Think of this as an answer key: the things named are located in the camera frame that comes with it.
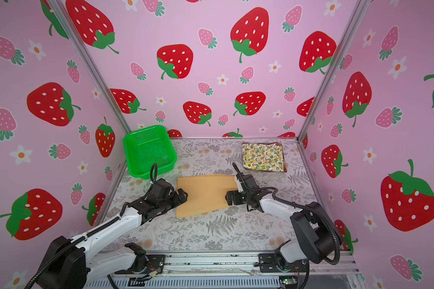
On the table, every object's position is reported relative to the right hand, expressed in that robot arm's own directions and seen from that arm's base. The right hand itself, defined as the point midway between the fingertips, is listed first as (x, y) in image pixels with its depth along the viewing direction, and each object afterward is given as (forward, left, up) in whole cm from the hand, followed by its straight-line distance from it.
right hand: (232, 195), depth 90 cm
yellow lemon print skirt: (+27, -15, +1) cm, 31 cm away
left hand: (-6, +24, +4) cm, 25 cm away
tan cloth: (+2, +15, -4) cm, 15 cm away
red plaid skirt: (+41, -20, -1) cm, 46 cm away
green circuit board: (-32, -26, -6) cm, 41 cm away
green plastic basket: (+31, +61, -3) cm, 68 cm away
